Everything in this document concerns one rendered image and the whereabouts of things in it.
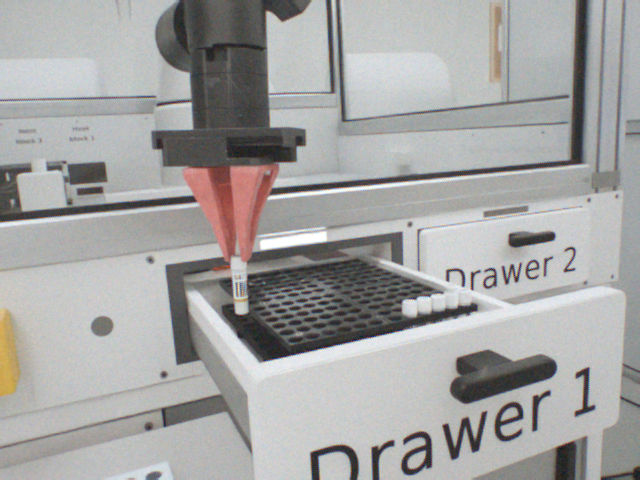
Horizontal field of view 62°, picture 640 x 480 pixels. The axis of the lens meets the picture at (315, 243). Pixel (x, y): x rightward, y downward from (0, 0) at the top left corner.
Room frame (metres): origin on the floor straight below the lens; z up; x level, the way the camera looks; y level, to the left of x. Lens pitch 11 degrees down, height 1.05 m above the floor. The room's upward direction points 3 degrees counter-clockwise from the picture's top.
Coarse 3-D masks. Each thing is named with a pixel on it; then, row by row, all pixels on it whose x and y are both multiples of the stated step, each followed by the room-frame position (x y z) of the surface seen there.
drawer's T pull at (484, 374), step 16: (480, 352) 0.32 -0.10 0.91; (464, 368) 0.31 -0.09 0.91; (480, 368) 0.30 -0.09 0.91; (496, 368) 0.29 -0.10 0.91; (512, 368) 0.29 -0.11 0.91; (528, 368) 0.29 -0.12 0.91; (544, 368) 0.30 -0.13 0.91; (464, 384) 0.28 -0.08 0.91; (480, 384) 0.28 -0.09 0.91; (496, 384) 0.28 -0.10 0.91; (512, 384) 0.29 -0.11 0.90; (528, 384) 0.29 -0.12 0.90; (464, 400) 0.28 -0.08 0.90; (480, 400) 0.28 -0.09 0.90
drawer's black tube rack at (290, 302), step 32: (224, 288) 0.56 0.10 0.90; (256, 288) 0.54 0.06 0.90; (288, 288) 0.53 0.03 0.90; (320, 288) 0.53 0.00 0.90; (352, 288) 0.52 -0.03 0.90; (384, 288) 0.51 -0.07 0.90; (416, 288) 0.51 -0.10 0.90; (256, 320) 0.52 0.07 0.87; (288, 320) 0.43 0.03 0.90; (320, 320) 0.43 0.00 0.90; (352, 320) 0.43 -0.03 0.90; (288, 352) 0.43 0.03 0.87
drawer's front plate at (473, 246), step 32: (480, 224) 0.69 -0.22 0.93; (512, 224) 0.71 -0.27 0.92; (544, 224) 0.73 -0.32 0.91; (576, 224) 0.76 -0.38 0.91; (448, 256) 0.67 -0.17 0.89; (480, 256) 0.69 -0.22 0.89; (512, 256) 0.71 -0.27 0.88; (544, 256) 0.73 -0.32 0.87; (576, 256) 0.76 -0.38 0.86; (480, 288) 0.69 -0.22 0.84; (512, 288) 0.71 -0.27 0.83; (544, 288) 0.73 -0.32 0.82
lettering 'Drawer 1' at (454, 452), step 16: (496, 416) 0.33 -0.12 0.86; (576, 416) 0.36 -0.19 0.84; (416, 432) 0.30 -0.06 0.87; (448, 432) 0.31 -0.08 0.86; (480, 432) 0.32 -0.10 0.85; (496, 432) 0.33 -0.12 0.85; (336, 448) 0.28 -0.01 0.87; (352, 448) 0.29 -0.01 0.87; (384, 448) 0.30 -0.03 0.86; (416, 448) 0.30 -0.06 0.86; (448, 448) 0.31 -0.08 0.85; (352, 464) 0.29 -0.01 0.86
